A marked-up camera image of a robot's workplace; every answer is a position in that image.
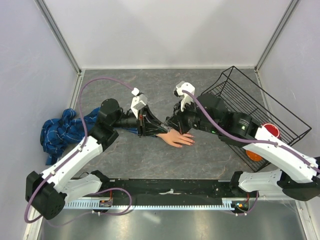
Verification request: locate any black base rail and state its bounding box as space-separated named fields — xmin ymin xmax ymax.
xmin=84 ymin=170 xmax=253 ymax=208

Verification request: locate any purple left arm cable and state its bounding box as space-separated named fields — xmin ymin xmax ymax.
xmin=24 ymin=76 xmax=137 ymax=224

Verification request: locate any black wire rack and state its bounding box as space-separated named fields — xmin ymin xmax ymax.
xmin=199 ymin=65 xmax=313 ymax=173

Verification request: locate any red mug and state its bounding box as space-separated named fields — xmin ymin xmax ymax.
xmin=262 ymin=123 xmax=281 ymax=139

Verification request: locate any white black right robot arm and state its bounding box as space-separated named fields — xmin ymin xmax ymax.
xmin=166 ymin=90 xmax=320 ymax=201

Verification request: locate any blue plaid shirt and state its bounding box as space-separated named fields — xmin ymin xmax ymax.
xmin=40 ymin=107 xmax=141 ymax=166

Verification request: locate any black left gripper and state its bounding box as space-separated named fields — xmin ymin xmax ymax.
xmin=112 ymin=104 xmax=168 ymax=138

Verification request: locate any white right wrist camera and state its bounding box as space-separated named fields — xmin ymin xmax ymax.
xmin=173 ymin=81 xmax=195 ymax=112

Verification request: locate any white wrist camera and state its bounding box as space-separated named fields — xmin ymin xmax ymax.
xmin=130 ymin=87 xmax=148 ymax=119
xmin=173 ymin=81 xmax=195 ymax=112

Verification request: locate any glitter nail polish bottle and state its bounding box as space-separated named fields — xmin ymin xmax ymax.
xmin=161 ymin=123 xmax=172 ymax=133

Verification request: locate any orange cup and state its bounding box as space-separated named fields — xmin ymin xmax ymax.
xmin=245 ymin=150 xmax=263 ymax=162

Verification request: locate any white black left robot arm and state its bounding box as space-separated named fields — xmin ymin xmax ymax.
xmin=25 ymin=95 xmax=168 ymax=220

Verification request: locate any mannequin hand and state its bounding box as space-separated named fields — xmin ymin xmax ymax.
xmin=156 ymin=129 xmax=195 ymax=148

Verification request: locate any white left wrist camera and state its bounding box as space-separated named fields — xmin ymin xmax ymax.
xmin=130 ymin=87 xmax=148 ymax=119

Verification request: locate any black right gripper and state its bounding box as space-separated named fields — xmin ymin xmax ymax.
xmin=165 ymin=98 xmax=219 ymax=136

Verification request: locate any white slotted cable duct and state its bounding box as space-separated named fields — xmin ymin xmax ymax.
xmin=63 ymin=198 xmax=245 ymax=211

